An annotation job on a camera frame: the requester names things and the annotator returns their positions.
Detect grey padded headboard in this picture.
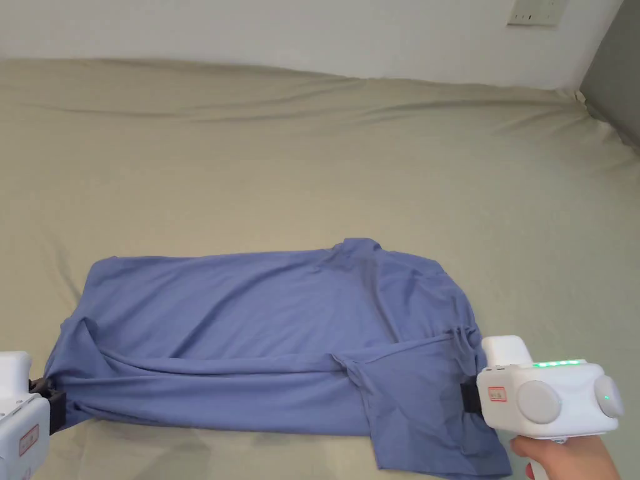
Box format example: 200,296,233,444
579,0,640,149

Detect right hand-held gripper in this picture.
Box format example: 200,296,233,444
459,335,625,480

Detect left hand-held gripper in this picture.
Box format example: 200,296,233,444
0,351,68,480

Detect white wall socket panel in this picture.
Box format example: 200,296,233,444
507,0,559,28

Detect bed with beige sheet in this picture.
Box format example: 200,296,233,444
0,57,640,480

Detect person's right hand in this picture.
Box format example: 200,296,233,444
511,432,622,480

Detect blue shirt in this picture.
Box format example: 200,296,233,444
44,237,514,476

